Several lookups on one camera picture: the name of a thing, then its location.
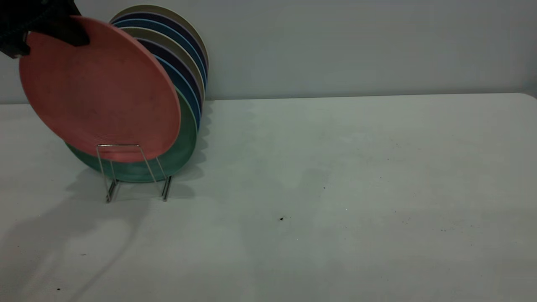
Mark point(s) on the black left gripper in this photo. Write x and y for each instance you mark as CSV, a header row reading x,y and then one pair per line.
x,y
33,12

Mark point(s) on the pink round plate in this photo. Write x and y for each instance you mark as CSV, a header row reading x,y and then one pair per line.
x,y
100,92

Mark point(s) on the beige round plate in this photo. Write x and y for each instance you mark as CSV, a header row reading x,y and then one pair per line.
x,y
168,9
168,37

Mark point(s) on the blue round plate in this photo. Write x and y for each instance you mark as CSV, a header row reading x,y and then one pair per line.
x,y
184,75
168,27

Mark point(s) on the green round plate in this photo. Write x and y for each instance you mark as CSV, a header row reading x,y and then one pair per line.
x,y
186,138

